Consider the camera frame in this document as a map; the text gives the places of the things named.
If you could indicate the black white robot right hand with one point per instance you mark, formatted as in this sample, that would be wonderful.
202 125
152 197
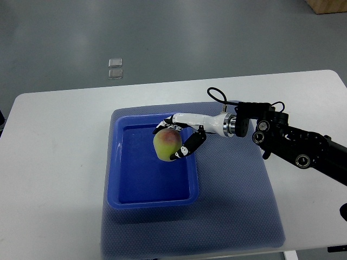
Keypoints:
194 128

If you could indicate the green red peach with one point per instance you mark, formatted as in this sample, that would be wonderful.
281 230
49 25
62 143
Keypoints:
166 143

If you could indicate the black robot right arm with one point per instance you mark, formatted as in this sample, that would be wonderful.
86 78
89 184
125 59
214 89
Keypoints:
273 135

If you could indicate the blue plastic tray plate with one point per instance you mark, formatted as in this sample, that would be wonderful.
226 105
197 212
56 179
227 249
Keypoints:
137 179

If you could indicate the lower metal floor plate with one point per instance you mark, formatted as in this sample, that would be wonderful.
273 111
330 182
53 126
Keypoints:
116 73

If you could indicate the metal floor plate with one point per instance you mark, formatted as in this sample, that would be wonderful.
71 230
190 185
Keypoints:
115 62
116 73

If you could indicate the upper metal floor plate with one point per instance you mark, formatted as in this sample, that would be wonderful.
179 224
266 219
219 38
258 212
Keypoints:
115 62

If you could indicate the blue grey textured mat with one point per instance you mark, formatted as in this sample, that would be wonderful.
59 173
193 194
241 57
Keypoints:
235 210

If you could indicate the white table leg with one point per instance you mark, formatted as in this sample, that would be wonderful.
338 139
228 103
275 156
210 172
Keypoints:
290 255

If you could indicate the wooden box corner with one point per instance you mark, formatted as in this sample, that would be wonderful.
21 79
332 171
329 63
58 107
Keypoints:
327 6

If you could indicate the black clamp at table edge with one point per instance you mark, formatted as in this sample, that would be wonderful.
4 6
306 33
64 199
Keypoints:
342 248

